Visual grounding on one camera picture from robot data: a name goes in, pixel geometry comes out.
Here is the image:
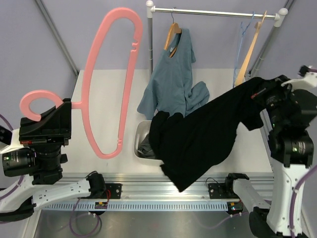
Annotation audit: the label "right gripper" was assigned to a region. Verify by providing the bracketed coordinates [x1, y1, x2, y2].
[252, 75, 299, 130]

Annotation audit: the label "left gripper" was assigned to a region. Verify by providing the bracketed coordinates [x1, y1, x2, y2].
[20, 99, 73, 171]

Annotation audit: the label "black t shirt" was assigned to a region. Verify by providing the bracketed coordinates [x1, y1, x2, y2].
[149, 77, 265, 192]

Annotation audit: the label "pink plastic hanger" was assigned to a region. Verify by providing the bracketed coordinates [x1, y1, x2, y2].
[20, 7, 143, 159]

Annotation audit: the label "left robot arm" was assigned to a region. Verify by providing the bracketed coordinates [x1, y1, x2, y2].
[0, 98, 106, 224]

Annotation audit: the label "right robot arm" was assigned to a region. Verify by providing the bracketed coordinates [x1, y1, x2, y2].
[224, 71, 317, 238]

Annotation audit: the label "beige plastic hanger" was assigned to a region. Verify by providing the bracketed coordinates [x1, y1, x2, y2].
[235, 11, 267, 87]

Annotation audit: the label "teal blue t shirt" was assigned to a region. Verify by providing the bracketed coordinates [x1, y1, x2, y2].
[137, 28, 210, 120]

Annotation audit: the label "wooden hanger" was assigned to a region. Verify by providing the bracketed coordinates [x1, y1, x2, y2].
[164, 8, 182, 51]

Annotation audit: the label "metal clothes rack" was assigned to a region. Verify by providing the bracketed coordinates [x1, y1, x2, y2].
[146, 0, 294, 77]

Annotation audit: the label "white laundry basket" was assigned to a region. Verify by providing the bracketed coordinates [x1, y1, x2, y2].
[133, 120, 162, 167]

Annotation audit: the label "grey clothes in basket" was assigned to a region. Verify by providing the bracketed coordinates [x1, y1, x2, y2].
[137, 135, 156, 159]

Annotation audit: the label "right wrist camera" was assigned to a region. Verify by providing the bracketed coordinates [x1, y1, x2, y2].
[281, 65, 317, 91]

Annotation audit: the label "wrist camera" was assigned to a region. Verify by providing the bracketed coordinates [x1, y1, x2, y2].
[0, 126, 23, 154]
[281, 65, 317, 91]

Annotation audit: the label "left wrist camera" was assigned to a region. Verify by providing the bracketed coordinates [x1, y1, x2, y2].
[0, 126, 23, 154]

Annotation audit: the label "light blue wire hanger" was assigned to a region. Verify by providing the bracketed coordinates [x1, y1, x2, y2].
[232, 11, 255, 88]

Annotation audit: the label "light blue cable duct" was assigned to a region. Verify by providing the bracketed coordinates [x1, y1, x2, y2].
[43, 200, 228, 211]

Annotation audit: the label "aluminium mounting rail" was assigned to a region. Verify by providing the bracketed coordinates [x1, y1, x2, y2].
[55, 172, 275, 201]

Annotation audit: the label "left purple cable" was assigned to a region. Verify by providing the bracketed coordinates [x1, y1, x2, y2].
[0, 114, 103, 236]

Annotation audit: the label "purple cable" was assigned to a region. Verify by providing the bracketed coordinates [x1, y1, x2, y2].
[198, 66, 317, 238]
[0, 114, 103, 236]

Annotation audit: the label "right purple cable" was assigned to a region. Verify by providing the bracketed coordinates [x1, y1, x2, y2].
[198, 66, 317, 238]

